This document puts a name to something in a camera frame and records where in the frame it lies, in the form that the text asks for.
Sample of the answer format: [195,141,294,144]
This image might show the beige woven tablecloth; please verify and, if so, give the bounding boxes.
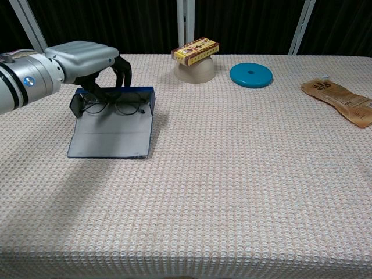
[0,53,372,279]

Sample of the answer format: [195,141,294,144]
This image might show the blue glasses case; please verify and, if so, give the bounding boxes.
[67,86,156,160]

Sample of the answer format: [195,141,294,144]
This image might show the teal round disc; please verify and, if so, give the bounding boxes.
[229,63,274,89]

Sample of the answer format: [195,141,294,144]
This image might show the white partition post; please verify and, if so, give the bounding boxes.
[288,0,317,56]
[8,0,49,53]
[176,0,195,49]

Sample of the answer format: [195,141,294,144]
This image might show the yellow red cardboard box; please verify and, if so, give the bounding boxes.
[170,37,220,66]

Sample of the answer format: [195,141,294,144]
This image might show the wrist wire bundle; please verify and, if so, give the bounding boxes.
[0,49,38,61]

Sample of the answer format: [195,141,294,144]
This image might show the brown snack packet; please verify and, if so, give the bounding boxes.
[301,76,372,129]

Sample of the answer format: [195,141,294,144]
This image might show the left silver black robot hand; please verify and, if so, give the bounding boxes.
[44,40,133,101]

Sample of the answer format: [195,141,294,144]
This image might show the beige upturned bowl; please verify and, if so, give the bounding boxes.
[174,55,216,84]

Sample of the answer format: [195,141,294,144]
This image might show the dark partition panel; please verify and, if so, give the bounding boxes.
[191,0,305,56]
[299,0,372,58]
[19,0,180,55]
[0,0,38,55]

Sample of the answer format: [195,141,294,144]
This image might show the black thin-frame eyeglasses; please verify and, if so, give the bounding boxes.
[77,92,147,116]

